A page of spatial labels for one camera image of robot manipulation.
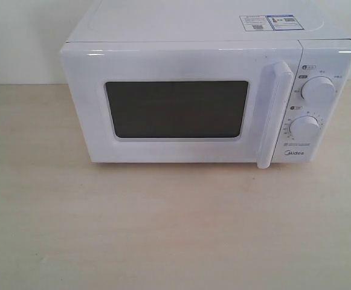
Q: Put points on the white microwave door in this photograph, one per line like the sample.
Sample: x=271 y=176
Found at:
x=181 y=102

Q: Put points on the white Midea microwave oven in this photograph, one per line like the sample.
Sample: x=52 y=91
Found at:
x=326 y=48

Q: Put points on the lower white timer knob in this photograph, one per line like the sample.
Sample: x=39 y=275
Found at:
x=304 y=128

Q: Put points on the warning label sticker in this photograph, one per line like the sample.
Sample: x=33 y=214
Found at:
x=277 y=22

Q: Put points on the upper white control knob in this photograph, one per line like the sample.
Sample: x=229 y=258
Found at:
x=318 y=90

